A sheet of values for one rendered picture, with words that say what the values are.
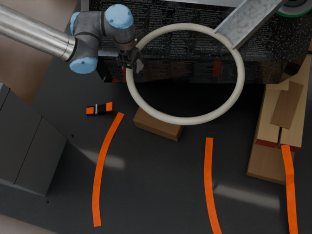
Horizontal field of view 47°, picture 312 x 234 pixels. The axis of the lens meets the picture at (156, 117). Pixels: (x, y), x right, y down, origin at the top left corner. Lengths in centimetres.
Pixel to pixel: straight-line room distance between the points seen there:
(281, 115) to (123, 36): 119
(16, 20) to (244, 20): 94
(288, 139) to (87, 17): 135
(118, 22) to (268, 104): 123
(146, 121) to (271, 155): 78
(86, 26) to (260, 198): 147
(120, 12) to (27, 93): 159
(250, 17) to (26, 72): 178
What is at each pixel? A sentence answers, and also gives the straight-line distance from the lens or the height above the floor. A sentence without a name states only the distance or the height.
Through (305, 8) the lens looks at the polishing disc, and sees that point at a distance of 181.
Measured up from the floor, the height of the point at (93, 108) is 3.
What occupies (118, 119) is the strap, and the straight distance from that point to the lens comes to 242.
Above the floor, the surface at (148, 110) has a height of 95.
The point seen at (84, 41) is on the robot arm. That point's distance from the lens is 126.
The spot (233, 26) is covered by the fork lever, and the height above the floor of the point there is 90.
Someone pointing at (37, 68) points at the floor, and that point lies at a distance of 283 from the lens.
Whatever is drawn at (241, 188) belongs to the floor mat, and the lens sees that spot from 225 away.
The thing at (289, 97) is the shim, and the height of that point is 22.
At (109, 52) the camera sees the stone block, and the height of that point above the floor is 59.
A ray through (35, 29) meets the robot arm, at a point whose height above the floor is 135.
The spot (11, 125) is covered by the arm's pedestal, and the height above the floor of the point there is 66.
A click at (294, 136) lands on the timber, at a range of 218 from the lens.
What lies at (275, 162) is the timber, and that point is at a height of 11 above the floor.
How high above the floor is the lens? 222
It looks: 67 degrees down
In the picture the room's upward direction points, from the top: 18 degrees counter-clockwise
